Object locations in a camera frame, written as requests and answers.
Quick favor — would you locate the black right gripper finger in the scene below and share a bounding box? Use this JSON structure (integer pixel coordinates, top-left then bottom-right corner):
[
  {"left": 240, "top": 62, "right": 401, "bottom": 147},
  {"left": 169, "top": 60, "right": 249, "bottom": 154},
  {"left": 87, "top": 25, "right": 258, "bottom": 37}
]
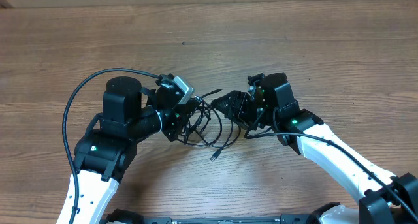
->
[
  {"left": 211, "top": 90, "right": 249, "bottom": 108},
  {"left": 212, "top": 101, "right": 248, "bottom": 128}
]

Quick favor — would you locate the black usb cable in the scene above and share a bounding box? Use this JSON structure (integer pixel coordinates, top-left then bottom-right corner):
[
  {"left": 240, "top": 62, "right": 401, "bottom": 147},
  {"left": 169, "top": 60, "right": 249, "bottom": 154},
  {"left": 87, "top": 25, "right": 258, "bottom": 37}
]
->
[{"left": 176, "top": 88, "right": 244, "bottom": 162}]

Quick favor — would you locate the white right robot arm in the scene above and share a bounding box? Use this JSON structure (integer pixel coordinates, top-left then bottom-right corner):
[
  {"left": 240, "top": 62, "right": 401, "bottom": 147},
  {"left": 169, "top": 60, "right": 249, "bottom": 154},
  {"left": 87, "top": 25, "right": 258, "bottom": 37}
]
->
[{"left": 211, "top": 73, "right": 417, "bottom": 223}]

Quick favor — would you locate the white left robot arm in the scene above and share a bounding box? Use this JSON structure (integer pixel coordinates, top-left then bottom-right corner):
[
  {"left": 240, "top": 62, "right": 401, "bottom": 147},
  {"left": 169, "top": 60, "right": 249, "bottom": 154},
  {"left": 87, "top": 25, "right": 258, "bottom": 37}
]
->
[{"left": 57, "top": 74, "right": 198, "bottom": 223}]

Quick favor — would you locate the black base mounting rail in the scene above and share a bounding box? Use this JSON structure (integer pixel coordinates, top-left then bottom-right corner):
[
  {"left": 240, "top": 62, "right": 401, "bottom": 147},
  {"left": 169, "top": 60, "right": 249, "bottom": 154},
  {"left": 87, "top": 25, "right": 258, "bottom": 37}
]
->
[{"left": 104, "top": 202, "right": 360, "bottom": 224}]

